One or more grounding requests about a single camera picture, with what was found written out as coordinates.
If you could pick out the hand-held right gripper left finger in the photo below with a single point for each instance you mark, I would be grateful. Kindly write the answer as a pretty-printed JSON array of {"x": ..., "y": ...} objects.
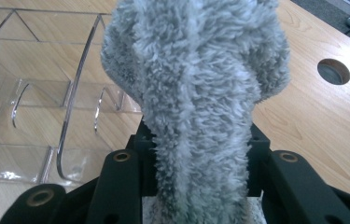
[{"x": 147, "y": 161}]

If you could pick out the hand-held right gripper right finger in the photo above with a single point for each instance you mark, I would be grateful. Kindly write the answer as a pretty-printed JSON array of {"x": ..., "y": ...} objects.
[{"x": 255, "y": 155}]

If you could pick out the grey fluffy cloth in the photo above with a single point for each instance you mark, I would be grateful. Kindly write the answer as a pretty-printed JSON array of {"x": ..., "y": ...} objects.
[{"x": 194, "y": 93}]

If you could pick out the clear acrylic divided organizer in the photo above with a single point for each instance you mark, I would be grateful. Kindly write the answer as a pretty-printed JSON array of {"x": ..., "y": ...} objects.
[{"x": 17, "y": 165}]

